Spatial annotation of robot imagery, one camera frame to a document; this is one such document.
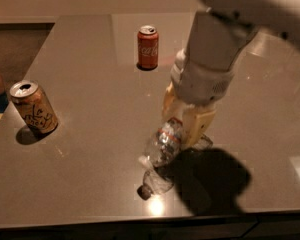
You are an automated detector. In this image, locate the red Coca-Cola can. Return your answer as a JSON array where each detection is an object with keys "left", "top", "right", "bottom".
[{"left": 137, "top": 25, "right": 159, "bottom": 70}]

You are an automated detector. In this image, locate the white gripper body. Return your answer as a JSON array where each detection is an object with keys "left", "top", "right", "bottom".
[{"left": 171, "top": 49, "right": 234, "bottom": 106}]

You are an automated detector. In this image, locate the clear plastic water bottle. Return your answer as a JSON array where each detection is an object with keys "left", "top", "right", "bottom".
[{"left": 136, "top": 117, "right": 214, "bottom": 201}]

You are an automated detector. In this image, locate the tan LaCroix can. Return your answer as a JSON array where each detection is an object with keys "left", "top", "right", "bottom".
[{"left": 10, "top": 80, "right": 58, "bottom": 134}]

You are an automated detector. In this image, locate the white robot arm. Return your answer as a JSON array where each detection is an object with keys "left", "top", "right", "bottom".
[{"left": 160, "top": 0, "right": 300, "bottom": 149}]

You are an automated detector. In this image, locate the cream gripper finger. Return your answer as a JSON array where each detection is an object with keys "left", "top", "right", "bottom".
[
  {"left": 182, "top": 104, "right": 216, "bottom": 149},
  {"left": 162, "top": 83, "right": 186, "bottom": 122}
]

